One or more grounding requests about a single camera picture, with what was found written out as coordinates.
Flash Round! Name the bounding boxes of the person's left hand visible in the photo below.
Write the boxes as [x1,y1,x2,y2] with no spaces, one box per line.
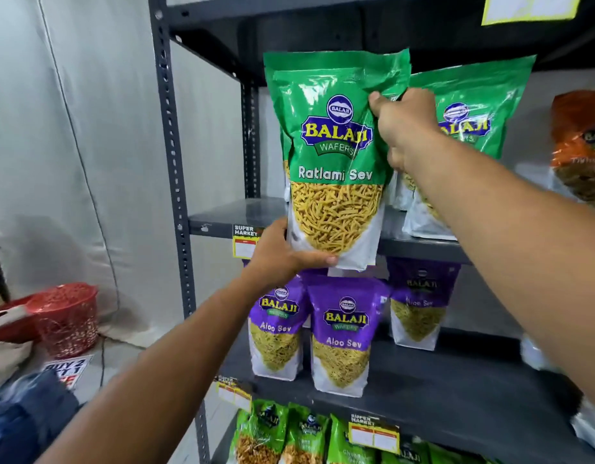
[243,217,340,296]

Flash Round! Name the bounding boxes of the person's right hand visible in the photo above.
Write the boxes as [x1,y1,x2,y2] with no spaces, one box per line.
[368,87,444,173]

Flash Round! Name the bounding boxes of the purple snack package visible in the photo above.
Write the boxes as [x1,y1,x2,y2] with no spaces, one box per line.
[297,267,329,285]
[306,276,391,399]
[248,274,310,382]
[387,258,462,353]

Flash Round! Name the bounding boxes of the small green snack packet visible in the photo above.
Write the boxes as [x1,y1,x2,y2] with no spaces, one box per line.
[229,398,290,464]
[381,435,431,464]
[279,402,332,464]
[326,414,377,464]

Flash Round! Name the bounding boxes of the orange snack packet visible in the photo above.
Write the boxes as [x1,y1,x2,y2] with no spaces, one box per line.
[550,89,595,211]

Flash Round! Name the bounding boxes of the dark grey metal shelf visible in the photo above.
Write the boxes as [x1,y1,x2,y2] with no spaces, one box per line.
[147,0,595,464]

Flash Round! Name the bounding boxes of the person's left forearm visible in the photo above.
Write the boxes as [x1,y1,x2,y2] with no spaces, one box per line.
[35,273,306,464]

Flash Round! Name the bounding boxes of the person's right forearm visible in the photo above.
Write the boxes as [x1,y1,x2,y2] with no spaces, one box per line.
[402,129,595,414]

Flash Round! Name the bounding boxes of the yellow price tag label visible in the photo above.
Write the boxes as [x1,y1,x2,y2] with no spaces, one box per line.
[481,0,583,26]
[347,412,401,456]
[214,374,254,413]
[231,224,263,260]

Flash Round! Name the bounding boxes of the red perforated plastic basket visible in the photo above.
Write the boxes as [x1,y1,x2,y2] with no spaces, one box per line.
[26,282,100,360]

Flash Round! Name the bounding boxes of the white fabric backdrop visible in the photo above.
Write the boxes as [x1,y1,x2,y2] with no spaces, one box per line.
[0,0,187,346]

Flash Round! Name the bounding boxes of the white printed floor sign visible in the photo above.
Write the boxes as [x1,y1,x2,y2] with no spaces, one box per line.
[40,354,94,391]

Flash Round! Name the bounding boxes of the red plastic tub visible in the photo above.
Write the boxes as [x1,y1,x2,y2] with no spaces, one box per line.
[0,293,41,345]

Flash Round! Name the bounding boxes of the white cloth bag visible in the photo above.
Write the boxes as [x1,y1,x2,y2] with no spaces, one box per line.
[0,305,35,385]

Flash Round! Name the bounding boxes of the blue denim clothing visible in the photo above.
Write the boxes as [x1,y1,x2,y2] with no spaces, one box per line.
[0,371,80,464]

